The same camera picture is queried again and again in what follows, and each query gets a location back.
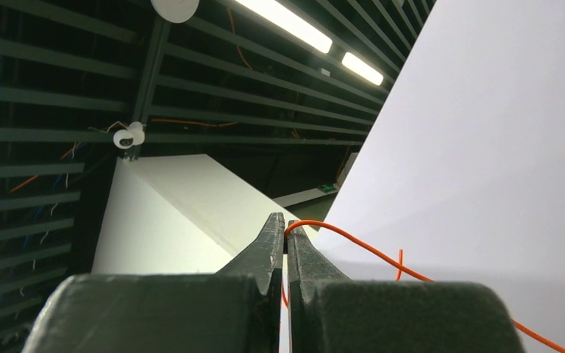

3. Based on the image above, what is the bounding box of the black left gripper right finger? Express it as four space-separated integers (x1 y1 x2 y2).
287 226 524 352

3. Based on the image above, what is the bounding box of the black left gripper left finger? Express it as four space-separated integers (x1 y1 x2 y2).
24 213 285 352

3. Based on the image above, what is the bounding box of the white round ceiling disc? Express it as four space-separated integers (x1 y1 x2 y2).
150 0 200 24

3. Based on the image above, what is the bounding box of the ceiling light strip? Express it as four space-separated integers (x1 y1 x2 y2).
235 0 333 54
341 52 384 86

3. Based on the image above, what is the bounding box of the white ceiling security camera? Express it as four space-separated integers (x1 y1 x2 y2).
113 121 146 150

